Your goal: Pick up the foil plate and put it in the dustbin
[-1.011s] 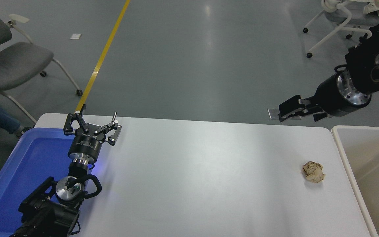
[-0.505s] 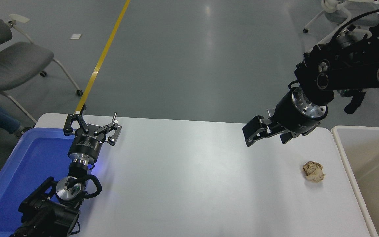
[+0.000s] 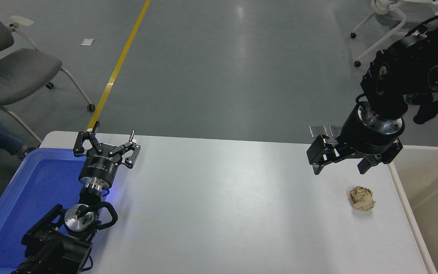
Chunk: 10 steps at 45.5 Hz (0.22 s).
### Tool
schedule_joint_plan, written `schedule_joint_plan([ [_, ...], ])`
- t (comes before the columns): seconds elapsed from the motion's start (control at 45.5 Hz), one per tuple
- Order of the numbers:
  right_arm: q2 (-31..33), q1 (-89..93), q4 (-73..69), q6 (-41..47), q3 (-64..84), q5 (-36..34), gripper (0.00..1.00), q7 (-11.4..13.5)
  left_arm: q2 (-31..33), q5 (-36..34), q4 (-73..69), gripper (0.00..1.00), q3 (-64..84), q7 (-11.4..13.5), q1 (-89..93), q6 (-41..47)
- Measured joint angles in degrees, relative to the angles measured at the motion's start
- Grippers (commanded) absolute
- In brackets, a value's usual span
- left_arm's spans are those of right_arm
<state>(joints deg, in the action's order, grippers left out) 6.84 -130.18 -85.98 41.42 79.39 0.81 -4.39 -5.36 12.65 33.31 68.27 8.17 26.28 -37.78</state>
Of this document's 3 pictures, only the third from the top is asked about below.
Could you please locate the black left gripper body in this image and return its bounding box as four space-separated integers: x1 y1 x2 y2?
79 143 124 188

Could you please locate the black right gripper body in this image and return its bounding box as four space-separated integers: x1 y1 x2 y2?
337 105 404 156

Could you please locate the crumpled tan paper ball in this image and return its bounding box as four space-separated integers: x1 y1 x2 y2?
349 186 376 212

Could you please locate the large pale bin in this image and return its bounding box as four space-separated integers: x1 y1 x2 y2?
386 146 438 274

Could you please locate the blue plastic tray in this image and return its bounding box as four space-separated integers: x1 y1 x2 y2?
0 148 109 274

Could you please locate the seated person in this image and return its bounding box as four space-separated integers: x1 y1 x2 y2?
0 120 37 160

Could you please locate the grey office chair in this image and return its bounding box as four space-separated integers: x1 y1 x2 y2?
0 0 96 143

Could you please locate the white office chair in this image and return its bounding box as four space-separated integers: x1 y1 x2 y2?
350 0 438 68

